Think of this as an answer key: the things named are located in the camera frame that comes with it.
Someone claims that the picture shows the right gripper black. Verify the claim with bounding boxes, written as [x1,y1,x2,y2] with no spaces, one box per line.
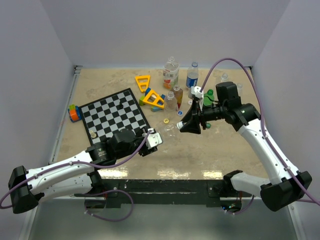
[180,98,228,134]

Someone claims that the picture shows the crushed bottle white cap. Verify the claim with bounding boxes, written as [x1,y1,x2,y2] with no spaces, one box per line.
[176,121,184,130]

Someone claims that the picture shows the green soda bottle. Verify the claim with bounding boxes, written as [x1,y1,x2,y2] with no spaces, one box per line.
[203,88,215,107]

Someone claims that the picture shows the crushed clear bottle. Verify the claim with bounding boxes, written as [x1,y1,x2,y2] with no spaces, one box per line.
[161,123,179,140]

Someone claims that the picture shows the clear plastic bottle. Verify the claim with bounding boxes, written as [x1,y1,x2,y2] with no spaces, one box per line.
[236,83,243,94]
[220,73,229,83]

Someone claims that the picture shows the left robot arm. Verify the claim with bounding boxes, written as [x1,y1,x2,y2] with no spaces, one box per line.
[5,128,163,214]

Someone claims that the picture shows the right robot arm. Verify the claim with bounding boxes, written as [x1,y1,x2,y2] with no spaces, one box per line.
[176,81,312,212]

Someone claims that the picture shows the clear empty bottle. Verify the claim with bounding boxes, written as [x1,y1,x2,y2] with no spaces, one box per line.
[164,91,178,112]

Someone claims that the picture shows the yellow bottle cap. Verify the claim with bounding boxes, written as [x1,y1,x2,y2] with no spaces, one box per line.
[163,118,170,124]

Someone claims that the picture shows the amber tea bottle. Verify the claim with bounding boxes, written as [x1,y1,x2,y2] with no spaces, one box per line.
[173,85,183,111]

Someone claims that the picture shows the blue label water bottle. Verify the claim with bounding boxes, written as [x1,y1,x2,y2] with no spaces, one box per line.
[186,61,199,89]

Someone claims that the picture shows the fruit tea bottle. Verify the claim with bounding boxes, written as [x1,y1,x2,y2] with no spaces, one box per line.
[162,56,180,90]

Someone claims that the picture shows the light blue toy block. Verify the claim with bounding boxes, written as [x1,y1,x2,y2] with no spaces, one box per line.
[151,106,163,113]

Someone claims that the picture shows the green toy block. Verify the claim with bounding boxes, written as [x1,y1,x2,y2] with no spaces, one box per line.
[139,95,145,106]

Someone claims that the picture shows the black white chessboard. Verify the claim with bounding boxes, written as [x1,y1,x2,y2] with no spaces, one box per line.
[79,88,150,145]

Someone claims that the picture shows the beige chess piece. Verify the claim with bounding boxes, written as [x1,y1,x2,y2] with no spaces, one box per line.
[89,130,97,139]

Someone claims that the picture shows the dark blue block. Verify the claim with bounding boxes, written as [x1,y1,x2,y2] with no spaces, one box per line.
[145,87,151,96]

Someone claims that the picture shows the colourful toy block car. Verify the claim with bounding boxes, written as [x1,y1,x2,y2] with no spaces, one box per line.
[68,104,81,123]

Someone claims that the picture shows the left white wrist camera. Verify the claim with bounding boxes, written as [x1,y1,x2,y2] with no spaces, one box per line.
[142,128,163,150]

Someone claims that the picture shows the yellow triangle frame near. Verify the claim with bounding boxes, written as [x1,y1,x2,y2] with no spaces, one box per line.
[142,89,165,110]

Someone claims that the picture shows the yellow triangle frame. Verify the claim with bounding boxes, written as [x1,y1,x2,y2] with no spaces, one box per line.
[135,75,151,93]
[142,89,165,110]

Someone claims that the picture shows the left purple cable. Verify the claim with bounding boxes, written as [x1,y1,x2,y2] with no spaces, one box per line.
[0,129,154,210]

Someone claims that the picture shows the purple cable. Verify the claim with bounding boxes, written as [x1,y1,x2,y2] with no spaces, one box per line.
[0,129,154,210]
[199,57,320,204]

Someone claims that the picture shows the yellow triangle frame far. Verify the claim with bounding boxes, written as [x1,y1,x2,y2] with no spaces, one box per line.
[135,75,151,93]

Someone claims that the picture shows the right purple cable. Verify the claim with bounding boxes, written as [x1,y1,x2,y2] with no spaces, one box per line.
[199,57,320,204]

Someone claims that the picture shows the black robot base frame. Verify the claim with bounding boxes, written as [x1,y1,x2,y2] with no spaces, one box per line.
[89,179,239,208]

